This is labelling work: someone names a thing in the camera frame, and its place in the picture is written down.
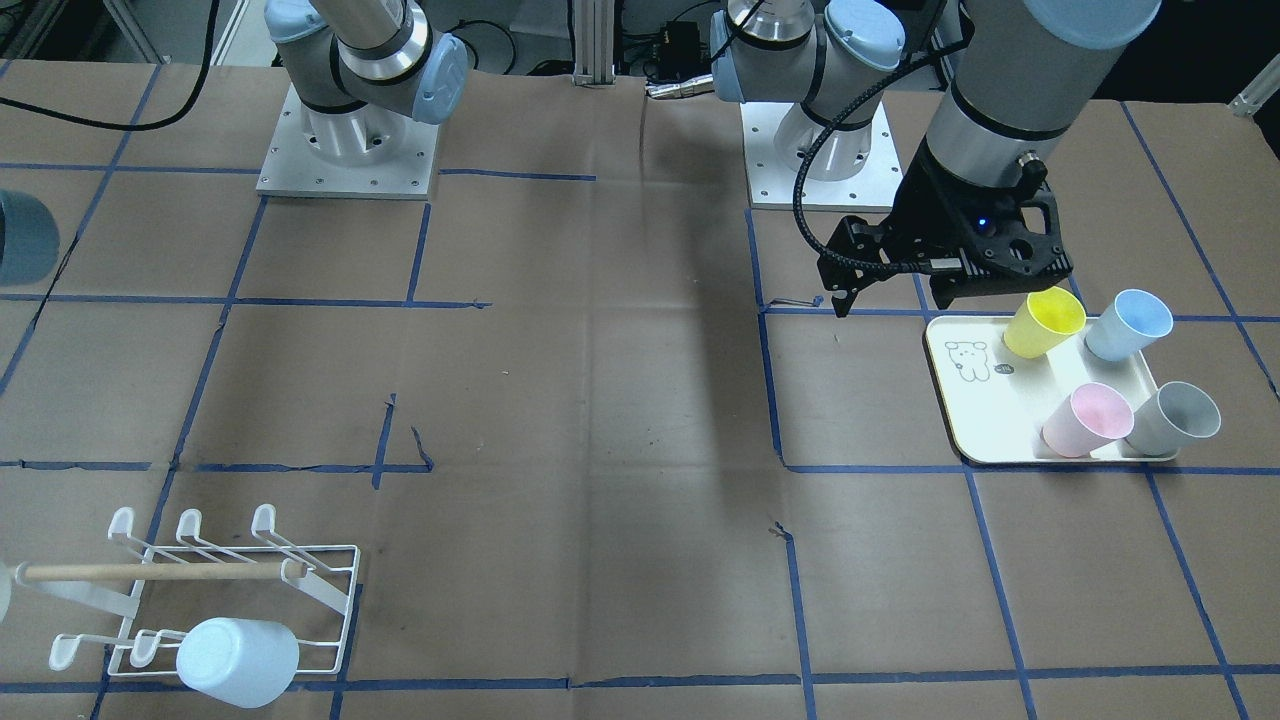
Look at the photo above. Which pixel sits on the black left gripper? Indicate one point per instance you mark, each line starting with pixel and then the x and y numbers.
pixel 926 212

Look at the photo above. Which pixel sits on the light blue cup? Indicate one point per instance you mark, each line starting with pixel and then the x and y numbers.
pixel 244 662

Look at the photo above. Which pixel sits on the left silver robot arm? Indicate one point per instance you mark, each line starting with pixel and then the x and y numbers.
pixel 1024 75

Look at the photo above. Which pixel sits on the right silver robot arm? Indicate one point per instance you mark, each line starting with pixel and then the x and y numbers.
pixel 370 85

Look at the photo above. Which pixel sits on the yellow cup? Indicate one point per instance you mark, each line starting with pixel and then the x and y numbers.
pixel 1044 320

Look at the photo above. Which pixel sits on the pink cup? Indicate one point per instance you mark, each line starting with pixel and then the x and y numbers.
pixel 1092 416

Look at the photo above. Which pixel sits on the grey cup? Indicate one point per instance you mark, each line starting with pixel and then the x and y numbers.
pixel 1177 415

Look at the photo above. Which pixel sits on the cream plastic tray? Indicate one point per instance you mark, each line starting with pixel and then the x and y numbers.
pixel 995 402

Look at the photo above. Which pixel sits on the black power adapter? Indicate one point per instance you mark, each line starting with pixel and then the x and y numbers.
pixel 677 50

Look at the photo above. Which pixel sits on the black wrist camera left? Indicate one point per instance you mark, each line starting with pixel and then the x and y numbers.
pixel 860 242

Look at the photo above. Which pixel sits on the aluminium frame post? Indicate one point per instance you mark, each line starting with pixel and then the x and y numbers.
pixel 592 42

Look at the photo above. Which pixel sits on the white wire cup rack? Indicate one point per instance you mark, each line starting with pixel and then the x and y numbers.
pixel 138 600

